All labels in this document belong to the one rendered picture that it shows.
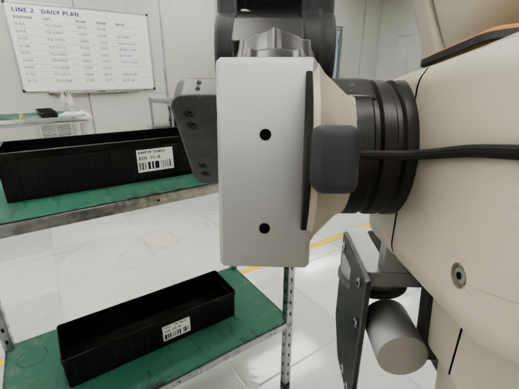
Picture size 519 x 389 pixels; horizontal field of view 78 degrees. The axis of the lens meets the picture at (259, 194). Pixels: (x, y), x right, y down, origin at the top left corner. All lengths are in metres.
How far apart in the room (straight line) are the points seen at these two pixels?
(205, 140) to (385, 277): 0.22
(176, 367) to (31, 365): 0.46
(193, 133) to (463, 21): 0.17
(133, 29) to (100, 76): 0.87
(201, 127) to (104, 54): 5.50
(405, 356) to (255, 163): 0.23
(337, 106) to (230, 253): 0.10
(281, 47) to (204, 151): 0.09
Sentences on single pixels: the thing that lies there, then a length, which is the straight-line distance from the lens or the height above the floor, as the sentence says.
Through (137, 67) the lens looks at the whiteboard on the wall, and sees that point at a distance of 5.79.
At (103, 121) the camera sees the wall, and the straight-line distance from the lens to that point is 5.72.
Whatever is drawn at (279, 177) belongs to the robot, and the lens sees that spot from 0.17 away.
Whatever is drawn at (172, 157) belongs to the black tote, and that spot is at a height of 1.01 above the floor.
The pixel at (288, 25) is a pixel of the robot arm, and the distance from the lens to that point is 0.28.
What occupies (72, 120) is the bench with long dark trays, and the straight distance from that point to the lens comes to 4.08.
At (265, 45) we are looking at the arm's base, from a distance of 0.25.
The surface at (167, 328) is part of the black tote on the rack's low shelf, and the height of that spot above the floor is 0.42.
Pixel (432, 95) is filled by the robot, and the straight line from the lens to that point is 0.18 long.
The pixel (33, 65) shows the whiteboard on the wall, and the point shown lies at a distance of 5.60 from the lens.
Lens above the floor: 1.22
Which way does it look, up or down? 20 degrees down
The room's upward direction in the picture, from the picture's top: straight up
